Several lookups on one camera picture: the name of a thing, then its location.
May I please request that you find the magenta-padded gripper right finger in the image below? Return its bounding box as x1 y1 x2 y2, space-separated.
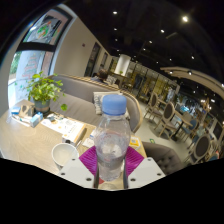
123 145 167 190

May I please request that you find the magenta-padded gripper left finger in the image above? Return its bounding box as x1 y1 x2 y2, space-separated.
57 145 101 190

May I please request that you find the clear blue-capped water bottle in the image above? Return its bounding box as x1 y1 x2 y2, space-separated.
93 93 132 183

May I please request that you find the white printed mug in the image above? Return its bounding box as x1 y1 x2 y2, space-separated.
51 142 80 171

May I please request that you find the grey tufted armchair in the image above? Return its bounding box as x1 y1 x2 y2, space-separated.
142 141 194 176

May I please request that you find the printed menu board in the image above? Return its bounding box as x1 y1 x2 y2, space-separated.
40 116 88 144

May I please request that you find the grey upholstered sofa bench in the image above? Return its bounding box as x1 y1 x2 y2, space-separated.
46 73 144 134

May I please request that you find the small light blue box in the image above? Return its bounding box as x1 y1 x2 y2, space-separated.
29 111 44 128

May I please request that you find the grey white zigzag cushion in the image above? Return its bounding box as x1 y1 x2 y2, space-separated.
92 90 131 120

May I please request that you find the wooden card holder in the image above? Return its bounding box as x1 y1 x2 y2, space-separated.
18 104 35 119

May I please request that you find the green potted plant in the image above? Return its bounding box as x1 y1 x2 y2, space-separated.
20 71 69 114

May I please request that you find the person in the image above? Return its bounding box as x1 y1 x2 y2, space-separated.
90 68 110 84

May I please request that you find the group of ceiling lights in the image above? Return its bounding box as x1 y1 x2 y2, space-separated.
111 9 218 101

